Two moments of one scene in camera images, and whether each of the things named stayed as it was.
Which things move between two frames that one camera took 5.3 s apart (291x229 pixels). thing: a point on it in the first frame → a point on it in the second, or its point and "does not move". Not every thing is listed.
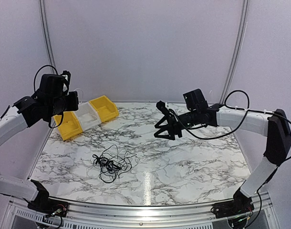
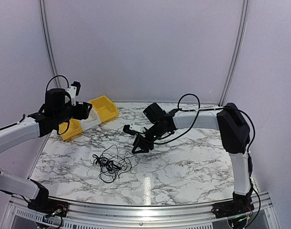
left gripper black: x=73 y=106 → x=82 y=112
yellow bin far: x=107 y=110 does not move
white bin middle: x=87 y=115 does not move
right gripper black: x=173 y=123 → x=143 y=144
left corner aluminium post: x=47 y=35 does not move
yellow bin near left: x=69 y=126 does not move
